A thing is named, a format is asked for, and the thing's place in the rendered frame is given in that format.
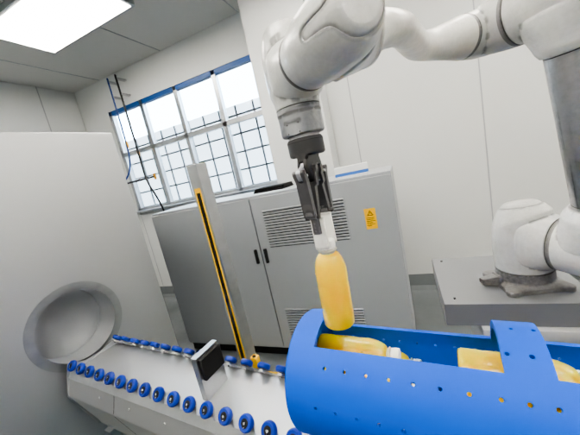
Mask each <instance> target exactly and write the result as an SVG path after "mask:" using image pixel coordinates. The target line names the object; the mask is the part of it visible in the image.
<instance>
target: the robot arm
mask: <svg viewBox="0 0 580 435"><path fill-rule="evenodd" d="M524 44H525V45H526V46H527V48H528V49H529V50H530V51H531V52H532V54H533V56H534V57H535V58H537V59H538V60H543V65H544V69H545V77H546V82H547V86H548V91H549V96H550V100H551V105H552V113H553V117H554V123H555V127H556V131H557V136H558V144H559V149H560V154H561V158H562V162H563V167H564V176H565V180H566V185H567V189H568V193H569V198H570V203H569V204H568V205H567V206H566V207H565V208H564V209H563V210H562V212H561V213H560V215H558V214H554V211H553V209H552V207H550V206H549V205H548V204H547V203H545V202H542V201H539V200H537V199H520V200H515V201H510V202H507V203H505V204H503V205H502V206H501V207H500V209H499V210H498V211H497V212H496V214H495V217H494V220H493V223H492V229H491V241H492V251H493V257H494V260H495V269H494V270H485V271H482V277H480V278H479V281H480V282H481V284H482V285H483V286H498V287H499V288H500V289H502V290H503V291H504V292H505V293H506V295H507V296H508V297H510V298H519V297H522V296H527V295H534V294H543V293H558V292H575V291H576V290H577V286H576V285H575V284H573V283H570V282H568V281H564V280H563V279H561V278H559V277H558V276H557V271H556V270H558V271H562V272H565V273H567V274H573V275H576V276H580V0H488V1H487V2H485V3H483V4H481V5H479V7H478V8H477V9H473V10H472V11H470V12H467V13H464V14H462V15H459V16H456V17H454V18H452V19H450V20H449V21H447V22H444V23H442V24H440V25H438V26H436V27H434V28H429V29H425V28H424V27H423V25H422V24H421V23H420V21H419V20H418V18H417V17H416V16H415V15H414V14H412V13H411V12H410V11H408V10H406V9H401V8H395V7H386V6H385V0H305V2H304V3H303V4H302V6H301V7H300V8H299V10H298V12H297V13H296V15H295V16H294V18H288V17H287V18H281V19H279V20H276V21H274V22H272V23H271V24H269V25H268V27H267V28H266V29H265V31H264V33H263V37H262V66H263V71H264V76H265V80H266V84H267V88H268V93H269V96H270V99H271V101H272V102H273V104H274V107H275V110H276V113H277V118H278V121H279V125H280V129H281V136H282V139H284V140H289V142H288V143H287V147H288V152H289V155H290V158H291V159H297V167H298V170H297V172H293V173H292V176H293V179H294V181H295V184H296V186H297V191H298V194H299V201H300V204H301V208H302V211H303V215H304V219H305V220H310V222H311V226H312V234H313V238H314V242H315V247H316V250H320V249H329V248H330V244H329V240H328V237H332V238H334V239H335V242H336V241H337V238H336V233H335V230H334V225H333V221H332V216H331V211H334V208H331V207H333V203H332V197H331V189H330V183H329V179H328V172H327V165H326V164H324V165H322V163H321V160H320V158H319V156H318V154H320V153H323V152H324V151H325V143H324V138H323V136H322V135H321V134H319V132H321V131H323V130H324V129H325V125H324V120H323V116H322V111H321V105H320V102H319V93H320V92H321V91H322V89H323V87H324V85H327V84H330V82H332V81H334V82H338V81H339V80H341V79H344V78H346V77H348V76H350V75H352V74H354V73H357V72H359V71H361V70H363V69H365V68H368V67H370V66H372V65H373V64H374V63H375V62H376V61H377V59H378V57H379V56H380V53H381V51H382V50H384V49H387V48H390V47H393V48H394V49H395V50H396V51H398V52H399V53H400V54H401V55H402V56H403V57H405V58H406V59H408V60H412V61H434V60H448V61H459V60H473V59H477V58H481V57H484V56H487V55H490V54H496V53H499V52H503V51H506V50H509V49H512V48H515V47H519V46H522V45H524Z"/></svg>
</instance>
